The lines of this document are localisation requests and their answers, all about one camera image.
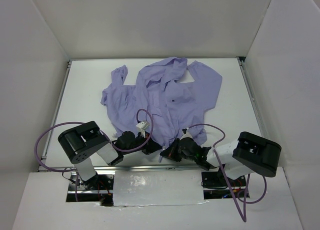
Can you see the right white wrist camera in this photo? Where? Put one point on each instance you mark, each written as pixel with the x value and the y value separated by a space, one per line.
pixel 186 133

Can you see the lavender zip-up jacket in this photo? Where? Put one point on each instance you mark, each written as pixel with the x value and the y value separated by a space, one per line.
pixel 177 95

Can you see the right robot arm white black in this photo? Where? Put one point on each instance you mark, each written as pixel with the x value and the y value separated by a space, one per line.
pixel 249 153

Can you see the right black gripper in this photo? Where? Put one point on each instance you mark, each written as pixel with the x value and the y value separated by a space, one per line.
pixel 173 152

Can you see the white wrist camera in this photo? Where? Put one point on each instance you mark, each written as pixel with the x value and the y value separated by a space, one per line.
pixel 186 133
pixel 142 126

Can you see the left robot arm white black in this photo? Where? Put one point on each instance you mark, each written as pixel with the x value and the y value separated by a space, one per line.
pixel 81 142

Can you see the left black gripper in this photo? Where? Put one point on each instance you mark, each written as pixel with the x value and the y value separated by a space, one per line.
pixel 151 145

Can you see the silver foil tape panel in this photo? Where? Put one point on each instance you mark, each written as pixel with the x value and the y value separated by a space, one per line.
pixel 158 188

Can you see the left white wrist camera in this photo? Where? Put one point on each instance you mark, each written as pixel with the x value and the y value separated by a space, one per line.
pixel 142 126

